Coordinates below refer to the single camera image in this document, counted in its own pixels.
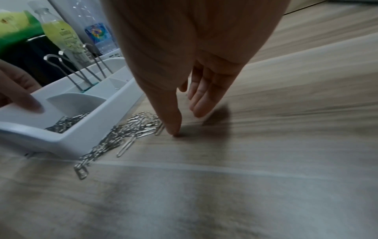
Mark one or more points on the large blue binder clip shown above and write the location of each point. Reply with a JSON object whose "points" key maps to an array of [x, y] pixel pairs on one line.
{"points": [[71, 75]]}

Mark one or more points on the clear purple-capped water bottle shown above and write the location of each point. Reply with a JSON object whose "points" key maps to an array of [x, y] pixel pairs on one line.
{"points": [[99, 35]]}

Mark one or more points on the person's left hand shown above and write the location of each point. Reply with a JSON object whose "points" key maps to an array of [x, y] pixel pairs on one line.
{"points": [[17, 86]]}

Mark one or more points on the green drink bottle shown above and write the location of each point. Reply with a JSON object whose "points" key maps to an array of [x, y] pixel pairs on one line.
{"points": [[62, 32]]}

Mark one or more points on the white printed carton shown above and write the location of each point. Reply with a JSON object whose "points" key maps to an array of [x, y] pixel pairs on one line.
{"points": [[113, 54]]}

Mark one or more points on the person's right hand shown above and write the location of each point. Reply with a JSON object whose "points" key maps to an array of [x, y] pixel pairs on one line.
{"points": [[177, 46]]}

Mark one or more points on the pile of silver paper clips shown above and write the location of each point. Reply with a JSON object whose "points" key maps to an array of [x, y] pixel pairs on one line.
{"points": [[127, 130]]}

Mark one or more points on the white desk organizer tray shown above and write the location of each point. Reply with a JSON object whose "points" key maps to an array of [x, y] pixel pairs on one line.
{"points": [[88, 130]]}

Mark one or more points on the green tissue pack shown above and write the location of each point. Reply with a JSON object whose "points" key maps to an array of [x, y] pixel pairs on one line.
{"points": [[17, 30]]}

